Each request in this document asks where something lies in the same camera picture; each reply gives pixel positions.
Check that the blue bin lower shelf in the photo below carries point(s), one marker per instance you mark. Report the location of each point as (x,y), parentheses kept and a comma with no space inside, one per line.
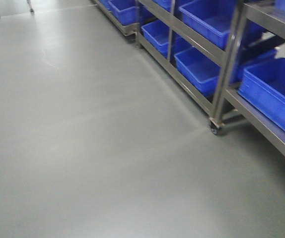
(199,70)

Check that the blue bin shelf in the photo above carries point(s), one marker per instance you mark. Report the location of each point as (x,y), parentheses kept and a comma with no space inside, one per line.
(199,70)
(210,18)

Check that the steel shelf rack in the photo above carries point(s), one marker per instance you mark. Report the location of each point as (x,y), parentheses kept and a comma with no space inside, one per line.
(228,55)

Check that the blue bin upper shelf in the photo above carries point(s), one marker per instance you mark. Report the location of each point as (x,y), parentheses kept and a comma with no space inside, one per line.
(210,18)

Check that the blue bin lower far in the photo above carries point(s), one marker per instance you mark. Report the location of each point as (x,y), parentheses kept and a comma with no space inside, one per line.
(157,33)

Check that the large blue bin right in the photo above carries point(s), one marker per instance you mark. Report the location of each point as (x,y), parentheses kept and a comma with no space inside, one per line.
(263,86)

